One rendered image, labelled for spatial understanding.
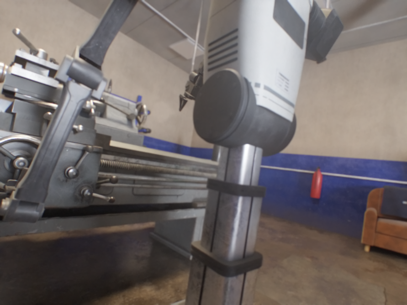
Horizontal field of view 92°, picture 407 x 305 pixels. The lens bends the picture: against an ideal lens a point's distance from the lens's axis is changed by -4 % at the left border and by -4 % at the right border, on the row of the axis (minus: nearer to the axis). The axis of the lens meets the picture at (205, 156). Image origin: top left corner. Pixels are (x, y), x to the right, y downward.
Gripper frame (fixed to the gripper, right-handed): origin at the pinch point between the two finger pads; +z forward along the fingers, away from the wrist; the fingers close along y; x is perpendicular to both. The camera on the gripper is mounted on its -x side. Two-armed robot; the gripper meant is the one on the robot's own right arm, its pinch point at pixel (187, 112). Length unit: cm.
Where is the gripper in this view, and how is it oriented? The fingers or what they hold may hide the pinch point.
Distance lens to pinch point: 113.1
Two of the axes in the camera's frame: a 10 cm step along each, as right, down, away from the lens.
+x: 4.8, 5.4, -6.9
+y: -7.5, -1.5, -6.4
